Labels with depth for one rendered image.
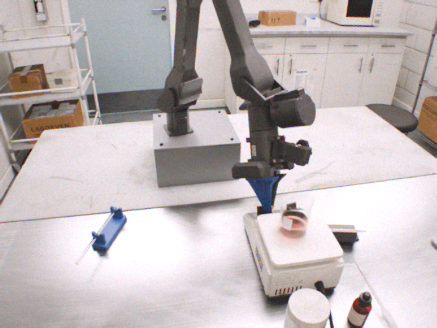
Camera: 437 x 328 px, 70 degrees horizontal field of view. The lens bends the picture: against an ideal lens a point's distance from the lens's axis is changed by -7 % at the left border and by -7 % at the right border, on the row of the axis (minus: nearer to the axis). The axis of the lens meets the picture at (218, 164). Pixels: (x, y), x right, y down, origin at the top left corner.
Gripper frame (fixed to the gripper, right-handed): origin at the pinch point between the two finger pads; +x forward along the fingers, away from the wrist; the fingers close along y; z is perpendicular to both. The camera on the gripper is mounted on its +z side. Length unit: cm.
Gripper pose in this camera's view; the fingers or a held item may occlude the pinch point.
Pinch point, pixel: (267, 193)
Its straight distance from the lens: 66.6
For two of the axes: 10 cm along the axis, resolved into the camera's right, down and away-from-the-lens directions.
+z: 8.7, -0.5, -4.9
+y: 4.9, -0.7, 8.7
